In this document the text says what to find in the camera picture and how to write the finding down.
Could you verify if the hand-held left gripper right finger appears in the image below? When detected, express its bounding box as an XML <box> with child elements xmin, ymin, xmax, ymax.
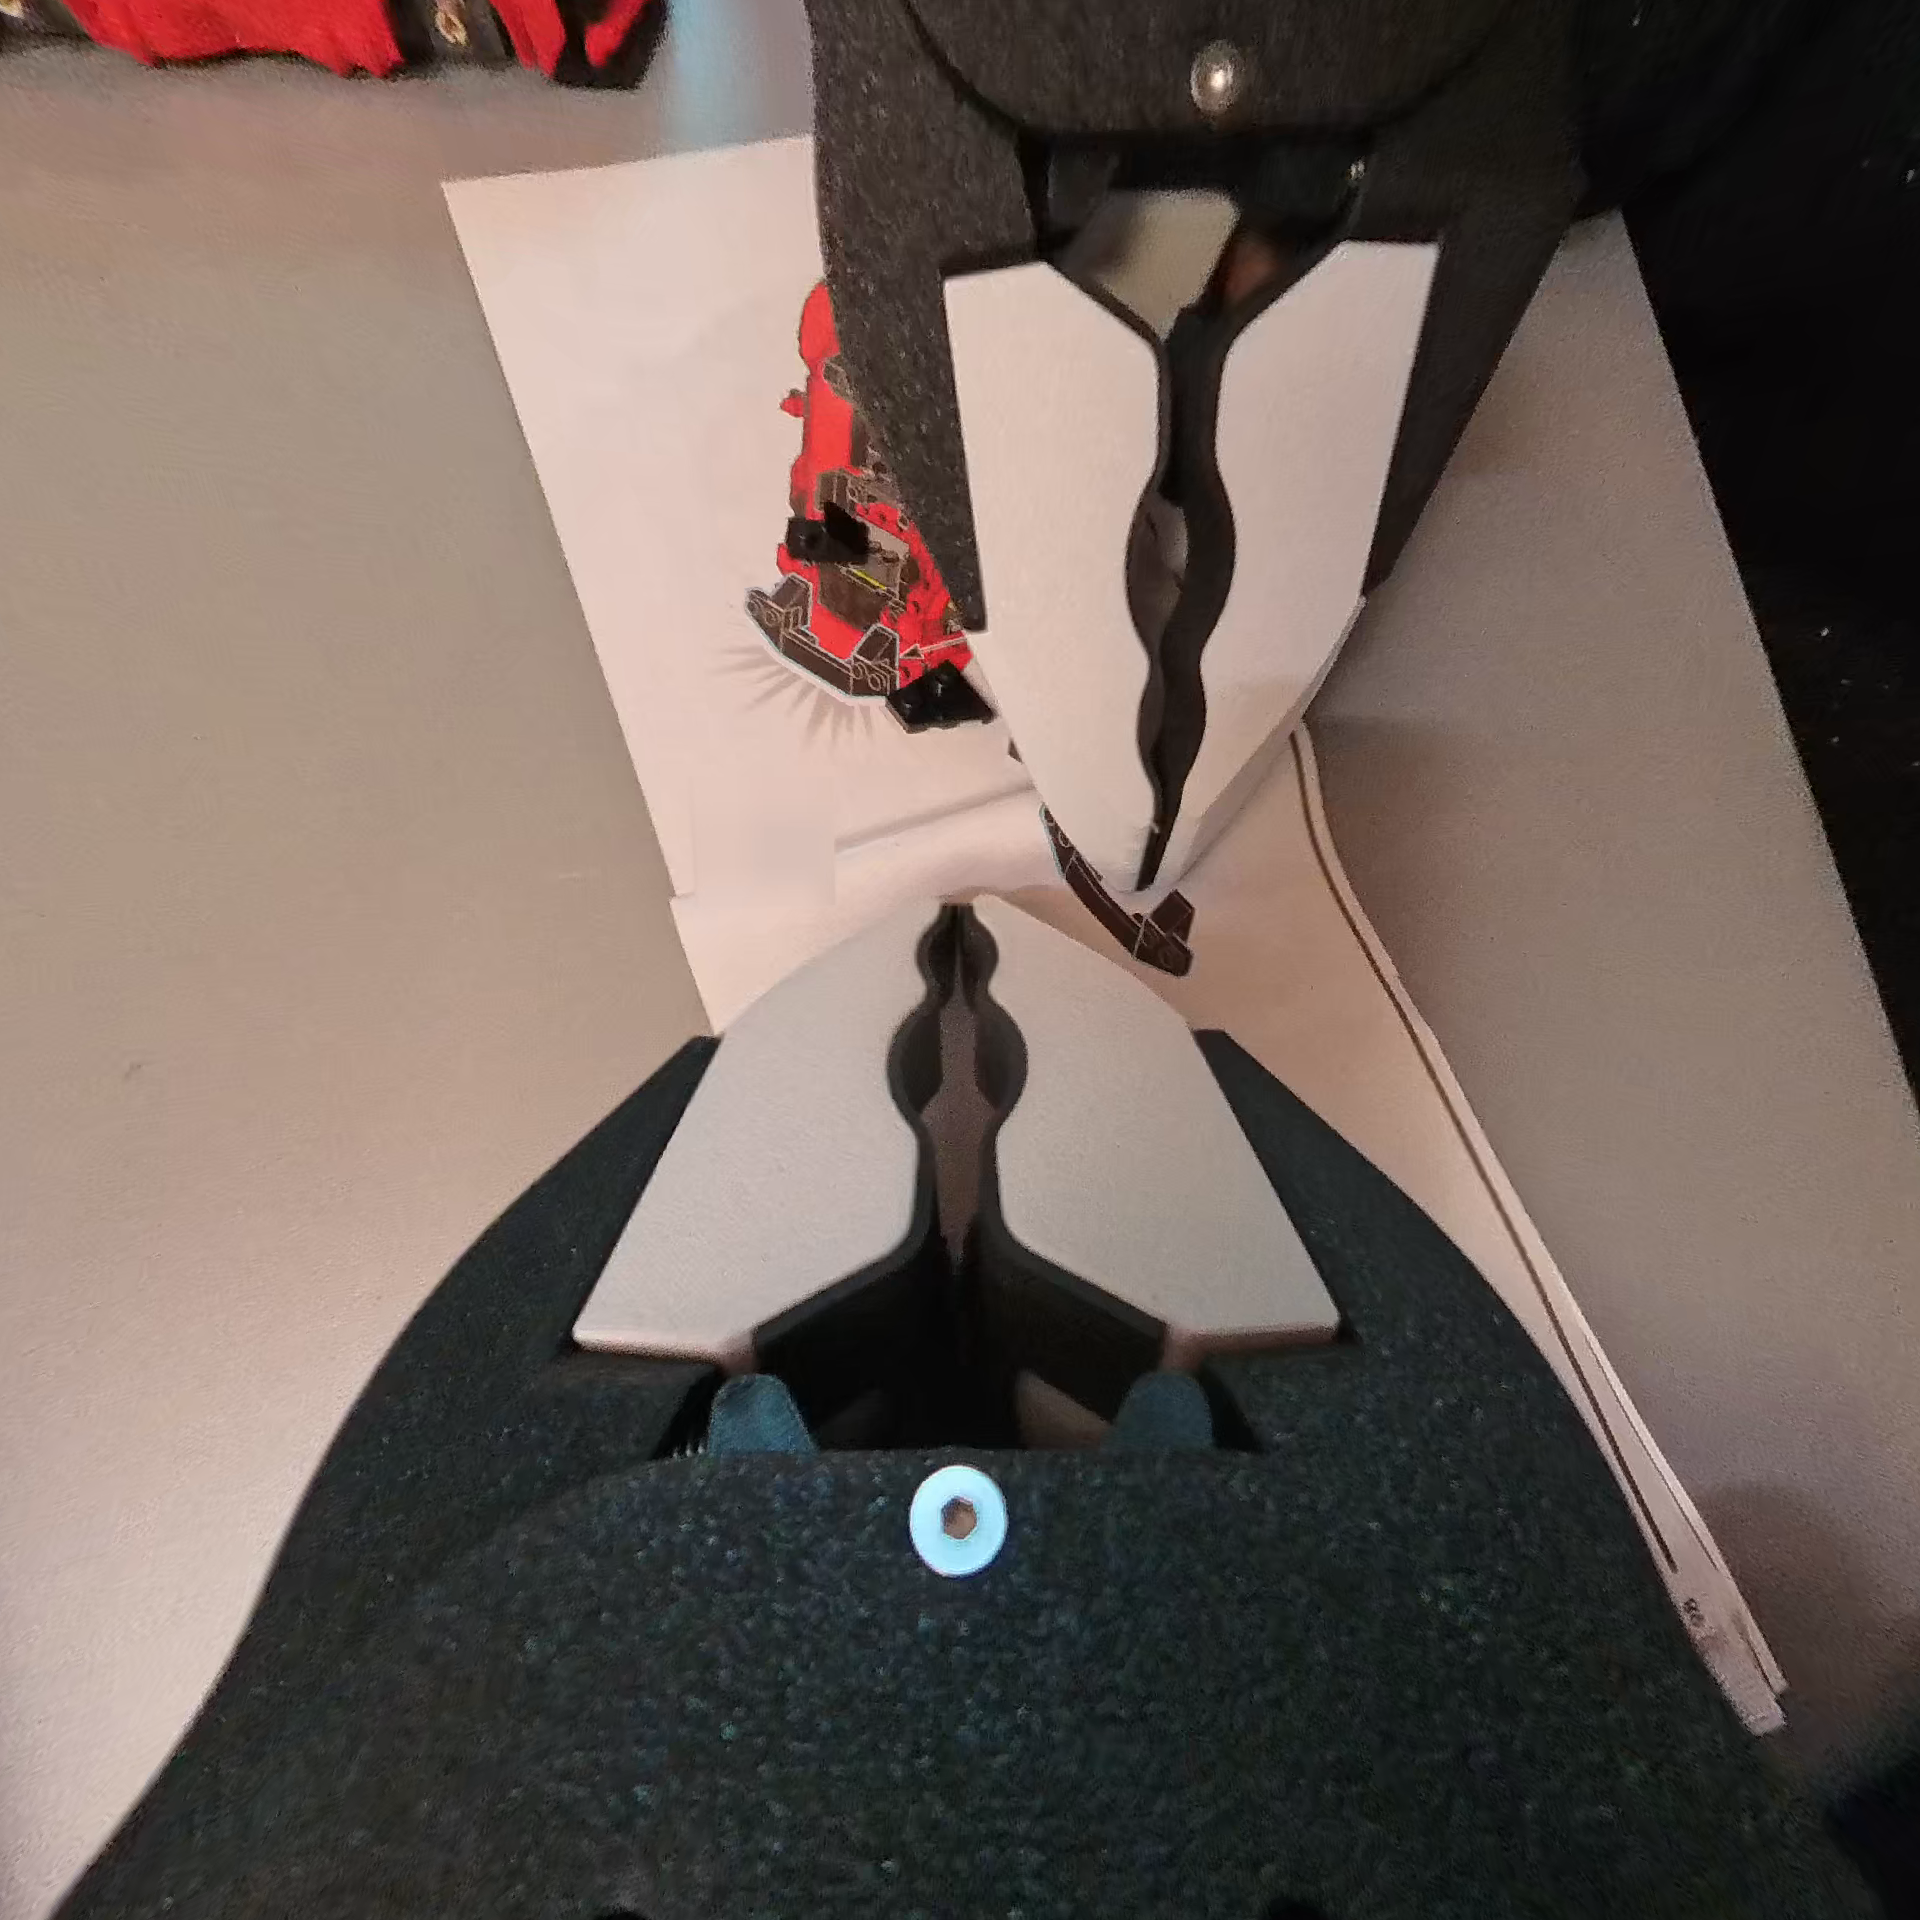
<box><xmin>956</xmin><ymin>900</ymin><xmax>1343</xmax><ymax>1367</ymax></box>

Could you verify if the black lego wedge plate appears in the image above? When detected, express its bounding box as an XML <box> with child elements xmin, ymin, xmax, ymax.
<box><xmin>883</xmin><ymin>664</ymin><xmax>995</xmax><ymax>733</ymax></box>

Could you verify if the red lego car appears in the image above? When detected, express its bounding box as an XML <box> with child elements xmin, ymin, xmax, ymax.
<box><xmin>0</xmin><ymin>0</ymin><xmax>670</xmax><ymax>83</ymax></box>

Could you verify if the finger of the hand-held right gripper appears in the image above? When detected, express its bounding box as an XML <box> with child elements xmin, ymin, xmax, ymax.
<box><xmin>937</xmin><ymin>257</ymin><xmax>1171</xmax><ymax>893</ymax></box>
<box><xmin>1146</xmin><ymin>236</ymin><xmax>1446</xmax><ymax>893</ymax></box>

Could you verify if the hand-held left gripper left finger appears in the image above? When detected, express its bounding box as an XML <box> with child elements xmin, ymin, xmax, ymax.
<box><xmin>570</xmin><ymin>900</ymin><xmax>962</xmax><ymax>1372</ymax></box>

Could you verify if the lego instruction booklet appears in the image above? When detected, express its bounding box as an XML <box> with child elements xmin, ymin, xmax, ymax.
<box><xmin>441</xmin><ymin>133</ymin><xmax>1790</xmax><ymax>1739</ymax></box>

